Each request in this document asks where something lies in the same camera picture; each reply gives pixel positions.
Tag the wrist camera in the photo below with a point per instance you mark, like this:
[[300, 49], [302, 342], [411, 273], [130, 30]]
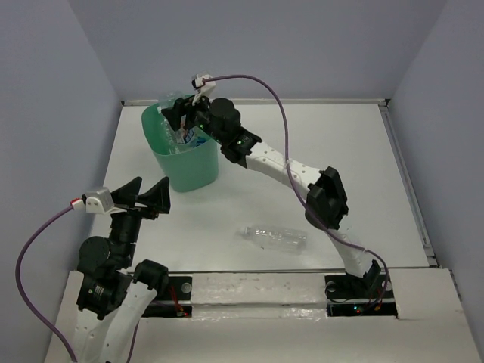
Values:
[[203, 85], [99, 201]]

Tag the green plastic bin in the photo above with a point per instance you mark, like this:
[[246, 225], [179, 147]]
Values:
[[187, 171]]

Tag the square bottle blue-orange label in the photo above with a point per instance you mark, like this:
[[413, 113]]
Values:
[[190, 138]]

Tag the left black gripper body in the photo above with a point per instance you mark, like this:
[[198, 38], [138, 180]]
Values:
[[138, 209]]

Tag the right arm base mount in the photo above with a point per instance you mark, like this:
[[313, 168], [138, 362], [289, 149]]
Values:
[[347, 298]]

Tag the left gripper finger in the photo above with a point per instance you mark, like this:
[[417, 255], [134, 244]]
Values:
[[157, 198], [127, 194]]

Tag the clear bottle white cap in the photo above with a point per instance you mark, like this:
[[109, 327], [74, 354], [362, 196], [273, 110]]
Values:
[[170, 139]]

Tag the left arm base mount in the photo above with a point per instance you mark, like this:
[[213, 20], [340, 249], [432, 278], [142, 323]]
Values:
[[174, 301]]

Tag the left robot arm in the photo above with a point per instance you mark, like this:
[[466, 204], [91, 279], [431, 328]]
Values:
[[111, 301]]

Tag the long clear bottle front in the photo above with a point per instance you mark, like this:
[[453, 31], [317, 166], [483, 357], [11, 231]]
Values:
[[267, 237]]

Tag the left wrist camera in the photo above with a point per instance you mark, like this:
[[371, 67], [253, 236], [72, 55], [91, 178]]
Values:
[[99, 201]]

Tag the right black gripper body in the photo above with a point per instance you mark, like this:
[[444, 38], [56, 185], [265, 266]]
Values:
[[199, 113]]

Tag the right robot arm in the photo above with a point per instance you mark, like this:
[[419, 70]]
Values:
[[321, 192]]

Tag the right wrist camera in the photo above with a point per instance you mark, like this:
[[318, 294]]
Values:
[[203, 85]]

